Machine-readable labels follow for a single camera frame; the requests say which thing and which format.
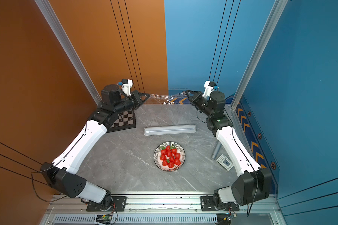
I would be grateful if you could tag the aluminium front rail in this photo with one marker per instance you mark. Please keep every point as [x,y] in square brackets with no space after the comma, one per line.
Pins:
[162,208]

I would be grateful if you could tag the grey cylindrical marker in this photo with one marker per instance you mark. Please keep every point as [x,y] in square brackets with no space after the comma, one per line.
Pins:
[216,150]

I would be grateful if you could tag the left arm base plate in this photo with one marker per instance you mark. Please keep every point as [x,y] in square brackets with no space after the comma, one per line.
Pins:
[109,204]

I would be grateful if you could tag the red strawberries pile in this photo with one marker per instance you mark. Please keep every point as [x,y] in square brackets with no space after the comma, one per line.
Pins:
[170,157]

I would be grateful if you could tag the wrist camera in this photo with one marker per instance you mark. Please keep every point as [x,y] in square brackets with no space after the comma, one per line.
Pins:
[126,85]
[209,88]

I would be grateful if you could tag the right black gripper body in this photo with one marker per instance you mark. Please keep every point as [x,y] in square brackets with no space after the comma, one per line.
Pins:
[203,104]

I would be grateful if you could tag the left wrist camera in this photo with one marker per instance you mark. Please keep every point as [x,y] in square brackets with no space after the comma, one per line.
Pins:
[126,85]

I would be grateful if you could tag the cream plastic wrap dispenser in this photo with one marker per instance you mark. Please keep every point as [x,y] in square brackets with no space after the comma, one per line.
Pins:
[169,130]

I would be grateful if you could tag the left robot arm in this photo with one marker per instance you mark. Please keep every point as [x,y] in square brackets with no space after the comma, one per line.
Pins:
[61,174]

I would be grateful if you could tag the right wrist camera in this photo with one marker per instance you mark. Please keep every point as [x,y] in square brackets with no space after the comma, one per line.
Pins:
[209,88]

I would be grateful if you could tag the left circuit board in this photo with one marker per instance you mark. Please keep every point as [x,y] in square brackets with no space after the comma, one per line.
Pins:
[105,219]

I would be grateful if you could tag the black white chessboard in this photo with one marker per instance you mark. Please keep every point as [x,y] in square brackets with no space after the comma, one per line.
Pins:
[126,120]

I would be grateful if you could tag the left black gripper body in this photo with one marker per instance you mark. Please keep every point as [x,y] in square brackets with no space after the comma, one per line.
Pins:
[126,104]

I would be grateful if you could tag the striped ceramic plate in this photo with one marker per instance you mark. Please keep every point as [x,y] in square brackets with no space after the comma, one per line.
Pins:
[163,145]

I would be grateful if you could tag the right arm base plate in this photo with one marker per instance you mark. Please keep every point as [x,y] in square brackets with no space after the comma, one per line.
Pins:
[212,203]

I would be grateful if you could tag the right circuit board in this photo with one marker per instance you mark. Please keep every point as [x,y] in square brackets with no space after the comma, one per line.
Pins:
[228,218]

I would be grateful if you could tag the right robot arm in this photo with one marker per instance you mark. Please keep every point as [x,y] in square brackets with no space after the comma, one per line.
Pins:
[253,182]

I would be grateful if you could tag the small white box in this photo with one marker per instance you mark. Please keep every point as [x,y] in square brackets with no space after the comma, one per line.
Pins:
[225,162]

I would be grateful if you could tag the circuit board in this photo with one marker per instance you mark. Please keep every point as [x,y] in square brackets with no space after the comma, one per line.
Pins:
[228,218]
[105,219]

